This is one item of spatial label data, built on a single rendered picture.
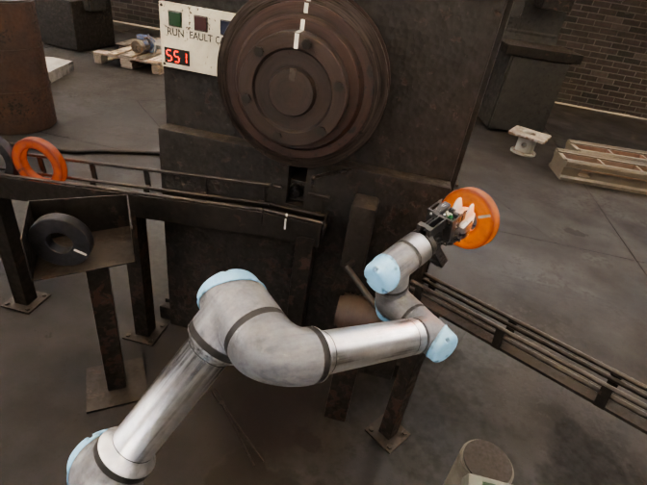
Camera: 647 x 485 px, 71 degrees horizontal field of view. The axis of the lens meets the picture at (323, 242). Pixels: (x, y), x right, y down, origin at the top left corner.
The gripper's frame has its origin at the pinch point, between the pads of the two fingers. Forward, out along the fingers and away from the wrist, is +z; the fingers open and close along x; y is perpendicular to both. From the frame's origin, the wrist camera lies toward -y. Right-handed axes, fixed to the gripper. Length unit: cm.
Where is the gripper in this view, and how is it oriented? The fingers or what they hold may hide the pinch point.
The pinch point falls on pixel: (470, 212)
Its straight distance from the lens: 120.3
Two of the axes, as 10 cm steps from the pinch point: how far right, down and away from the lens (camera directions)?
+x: -6.8, -4.8, 5.6
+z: 7.3, -4.9, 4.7
